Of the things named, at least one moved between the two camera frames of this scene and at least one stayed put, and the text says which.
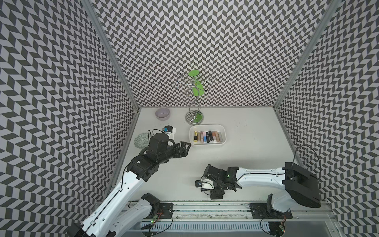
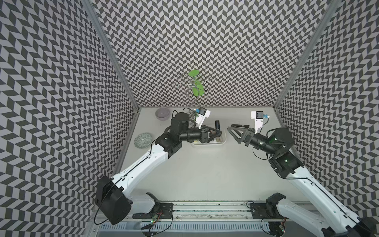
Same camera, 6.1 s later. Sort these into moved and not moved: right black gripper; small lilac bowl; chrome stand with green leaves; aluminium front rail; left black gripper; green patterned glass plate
Moved: right black gripper; left black gripper
Not moved: chrome stand with green leaves; aluminium front rail; green patterned glass plate; small lilac bowl
